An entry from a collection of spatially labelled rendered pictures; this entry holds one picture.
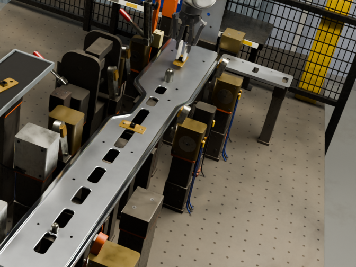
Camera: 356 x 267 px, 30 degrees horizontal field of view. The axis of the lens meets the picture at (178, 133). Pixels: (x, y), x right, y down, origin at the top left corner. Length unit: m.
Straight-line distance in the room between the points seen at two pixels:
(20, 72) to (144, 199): 0.54
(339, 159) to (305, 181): 1.49
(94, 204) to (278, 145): 1.13
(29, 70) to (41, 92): 0.74
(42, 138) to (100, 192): 0.22
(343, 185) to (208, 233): 1.75
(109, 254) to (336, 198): 2.31
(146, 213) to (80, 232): 0.18
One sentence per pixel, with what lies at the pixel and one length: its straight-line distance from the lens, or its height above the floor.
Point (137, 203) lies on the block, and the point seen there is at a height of 1.03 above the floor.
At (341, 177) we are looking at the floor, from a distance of 3.95.
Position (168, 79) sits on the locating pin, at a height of 1.01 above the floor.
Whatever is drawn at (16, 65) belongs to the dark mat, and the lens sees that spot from 2.06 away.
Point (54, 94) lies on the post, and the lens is 2.05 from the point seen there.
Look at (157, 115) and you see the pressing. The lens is 2.20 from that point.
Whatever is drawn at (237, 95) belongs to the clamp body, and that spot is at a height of 1.00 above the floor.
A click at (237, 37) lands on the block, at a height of 1.06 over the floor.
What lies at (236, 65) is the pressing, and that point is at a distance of 2.60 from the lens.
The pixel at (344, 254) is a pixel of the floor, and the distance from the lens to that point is 3.46.
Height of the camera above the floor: 2.23
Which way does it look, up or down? 35 degrees down
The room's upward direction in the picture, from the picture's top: 13 degrees clockwise
